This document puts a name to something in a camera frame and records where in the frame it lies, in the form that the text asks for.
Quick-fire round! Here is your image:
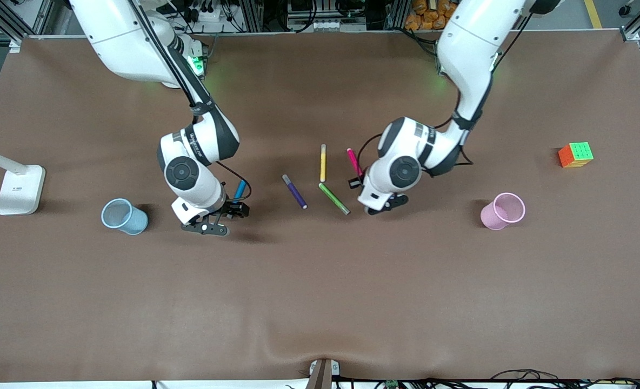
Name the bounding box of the purple marker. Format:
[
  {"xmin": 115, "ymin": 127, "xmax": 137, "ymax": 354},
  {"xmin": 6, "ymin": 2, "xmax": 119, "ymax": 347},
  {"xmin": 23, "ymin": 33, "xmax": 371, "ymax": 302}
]
[{"xmin": 282, "ymin": 174, "xmax": 308, "ymax": 210}]

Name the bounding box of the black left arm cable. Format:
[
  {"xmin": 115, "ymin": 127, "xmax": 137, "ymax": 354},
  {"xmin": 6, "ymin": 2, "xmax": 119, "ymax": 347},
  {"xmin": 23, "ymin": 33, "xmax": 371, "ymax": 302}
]
[{"xmin": 357, "ymin": 8, "xmax": 532, "ymax": 182}]

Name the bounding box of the pile of orange bags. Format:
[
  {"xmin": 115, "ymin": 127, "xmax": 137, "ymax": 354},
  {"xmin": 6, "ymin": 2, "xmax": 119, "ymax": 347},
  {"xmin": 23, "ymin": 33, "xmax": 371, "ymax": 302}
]
[{"xmin": 405, "ymin": 0, "xmax": 455, "ymax": 31}]

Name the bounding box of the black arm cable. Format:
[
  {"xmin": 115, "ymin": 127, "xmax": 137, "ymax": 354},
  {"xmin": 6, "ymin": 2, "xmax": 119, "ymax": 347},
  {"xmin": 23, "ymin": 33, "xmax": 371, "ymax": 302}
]
[
  {"xmin": 128, "ymin": 0, "xmax": 253, "ymax": 203},
  {"xmin": 357, "ymin": 8, "xmax": 532, "ymax": 182}
]

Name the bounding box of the black equipment rack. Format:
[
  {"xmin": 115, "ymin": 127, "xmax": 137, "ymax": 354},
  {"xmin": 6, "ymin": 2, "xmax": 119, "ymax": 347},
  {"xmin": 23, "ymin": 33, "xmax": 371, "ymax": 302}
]
[{"xmin": 266, "ymin": 0, "xmax": 385, "ymax": 32}]

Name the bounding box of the black floor cable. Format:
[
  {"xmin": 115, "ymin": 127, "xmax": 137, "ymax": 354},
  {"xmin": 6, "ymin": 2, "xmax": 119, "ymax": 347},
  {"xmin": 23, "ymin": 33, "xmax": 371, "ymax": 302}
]
[{"xmin": 336, "ymin": 369, "xmax": 640, "ymax": 389}]

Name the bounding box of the colourful puzzle cube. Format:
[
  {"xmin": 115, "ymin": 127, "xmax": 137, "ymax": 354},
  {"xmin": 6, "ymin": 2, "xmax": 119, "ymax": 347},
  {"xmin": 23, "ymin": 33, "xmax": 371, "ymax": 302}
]
[{"xmin": 558, "ymin": 142, "xmax": 595, "ymax": 169}]

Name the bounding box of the green marker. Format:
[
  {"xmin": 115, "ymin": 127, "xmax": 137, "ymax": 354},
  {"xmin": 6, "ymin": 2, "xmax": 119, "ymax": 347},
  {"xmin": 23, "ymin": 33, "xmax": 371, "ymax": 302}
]
[{"xmin": 318, "ymin": 183, "xmax": 351, "ymax": 216}]

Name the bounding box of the pink marker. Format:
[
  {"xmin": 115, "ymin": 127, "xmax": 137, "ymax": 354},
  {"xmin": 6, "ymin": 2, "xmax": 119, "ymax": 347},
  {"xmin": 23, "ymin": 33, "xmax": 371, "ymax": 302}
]
[{"xmin": 346, "ymin": 148, "xmax": 364, "ymax": 182}]

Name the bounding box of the metal table edge bracket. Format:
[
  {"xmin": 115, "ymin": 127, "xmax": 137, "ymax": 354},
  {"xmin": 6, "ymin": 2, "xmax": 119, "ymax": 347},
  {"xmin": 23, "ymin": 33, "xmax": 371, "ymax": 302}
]
[{"xmin": 306, "ymin": 359, "xmax": 340, "ymax": 389}]

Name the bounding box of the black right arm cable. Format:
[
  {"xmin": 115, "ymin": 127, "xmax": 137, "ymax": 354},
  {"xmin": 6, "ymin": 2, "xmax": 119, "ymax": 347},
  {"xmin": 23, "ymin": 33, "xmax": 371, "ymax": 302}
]
[{"xmin": 128, "ymin": 0, "xmax": 253, "ymax": 203}]

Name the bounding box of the white lamp stand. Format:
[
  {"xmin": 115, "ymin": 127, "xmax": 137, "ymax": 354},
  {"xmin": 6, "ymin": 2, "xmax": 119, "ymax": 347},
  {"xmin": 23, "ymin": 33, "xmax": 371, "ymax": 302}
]
[{"xmin": 0, "ymin": 143, "xmax": 46, "ymax": 216}]

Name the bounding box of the brown table cover sheet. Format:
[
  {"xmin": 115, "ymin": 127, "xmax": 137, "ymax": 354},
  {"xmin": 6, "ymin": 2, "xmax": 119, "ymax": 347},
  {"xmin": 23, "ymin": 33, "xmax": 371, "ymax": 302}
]
[{"xmin": 0, "ymin": 30, "xmax": 640, "ymax": 384}]

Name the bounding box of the pink mesh cup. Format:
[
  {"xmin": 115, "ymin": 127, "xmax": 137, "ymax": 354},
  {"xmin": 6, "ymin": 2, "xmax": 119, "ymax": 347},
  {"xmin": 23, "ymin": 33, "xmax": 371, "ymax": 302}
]
[{"xmin": 480, "ymin": 192, "xmax": 526, "ymax": 231}]

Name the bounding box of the white power strip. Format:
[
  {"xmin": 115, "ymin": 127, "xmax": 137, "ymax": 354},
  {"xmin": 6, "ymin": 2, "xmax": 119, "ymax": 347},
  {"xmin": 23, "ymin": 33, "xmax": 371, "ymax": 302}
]
[{"xmin": 185, "ymin": 0, "xmax": 229, "ymax": 23}]

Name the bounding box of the light blue mesh cup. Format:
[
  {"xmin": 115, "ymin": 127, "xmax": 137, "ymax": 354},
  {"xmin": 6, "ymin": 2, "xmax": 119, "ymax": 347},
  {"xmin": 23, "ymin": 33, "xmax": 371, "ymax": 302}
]
[{"xmin": 101, "ymin": 198, "xmax": 149, "ymax": 236}]

